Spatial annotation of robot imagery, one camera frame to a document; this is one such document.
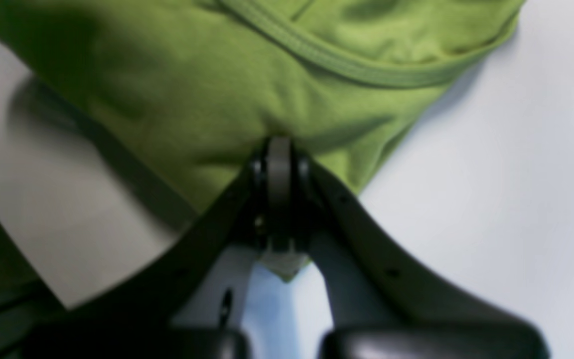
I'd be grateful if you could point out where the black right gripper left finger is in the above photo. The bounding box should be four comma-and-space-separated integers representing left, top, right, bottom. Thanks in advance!
23, 140, 280, 359

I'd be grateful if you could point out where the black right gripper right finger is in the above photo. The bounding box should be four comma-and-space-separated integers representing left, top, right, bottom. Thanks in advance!
280, 139, 550, 359

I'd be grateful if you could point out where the green T-shirt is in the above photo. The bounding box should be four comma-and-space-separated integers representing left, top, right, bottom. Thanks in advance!
0, 0, 524, 306

